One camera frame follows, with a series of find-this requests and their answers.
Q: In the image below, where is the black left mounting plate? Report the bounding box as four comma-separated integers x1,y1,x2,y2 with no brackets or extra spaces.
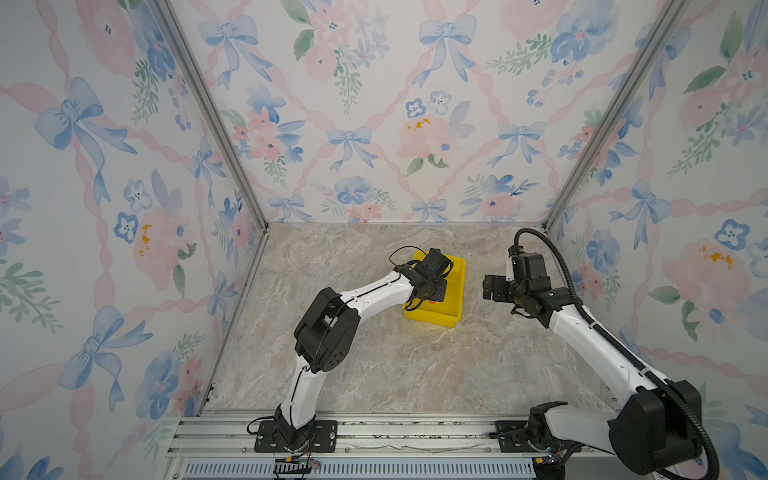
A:
254,419,338,454

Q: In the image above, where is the black corrugated cable hose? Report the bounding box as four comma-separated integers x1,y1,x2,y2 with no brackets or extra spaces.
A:
512,227,721,480

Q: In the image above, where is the yellow plastic bin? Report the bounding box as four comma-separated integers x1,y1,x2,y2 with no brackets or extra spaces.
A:
404,255,467,328

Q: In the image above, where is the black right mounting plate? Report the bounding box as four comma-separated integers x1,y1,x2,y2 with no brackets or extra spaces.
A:
489,420,543,453

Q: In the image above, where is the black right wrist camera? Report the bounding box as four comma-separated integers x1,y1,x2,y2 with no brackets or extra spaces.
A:
506,246,549,282

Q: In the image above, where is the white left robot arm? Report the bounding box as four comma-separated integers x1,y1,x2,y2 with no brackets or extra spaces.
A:
273,248,454,451

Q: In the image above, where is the aluminium corner post right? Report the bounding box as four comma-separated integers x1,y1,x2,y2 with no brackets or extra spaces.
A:
541,0,689,234

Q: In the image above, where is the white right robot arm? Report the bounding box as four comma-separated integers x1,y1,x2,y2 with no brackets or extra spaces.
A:
483,275,712,475

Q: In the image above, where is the aluminium corner post left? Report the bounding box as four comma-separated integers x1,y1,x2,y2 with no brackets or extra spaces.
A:
148,0,268,234

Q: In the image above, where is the aluminium corner post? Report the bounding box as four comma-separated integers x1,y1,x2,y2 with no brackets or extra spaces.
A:
148,0,268,234
541,0,689,234

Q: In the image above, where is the black mounting plate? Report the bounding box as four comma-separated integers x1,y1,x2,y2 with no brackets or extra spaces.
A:
254,419,338,454
489,420,543,453

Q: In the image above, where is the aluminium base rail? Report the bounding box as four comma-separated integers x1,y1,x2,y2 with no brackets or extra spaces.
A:
157,410,634,479

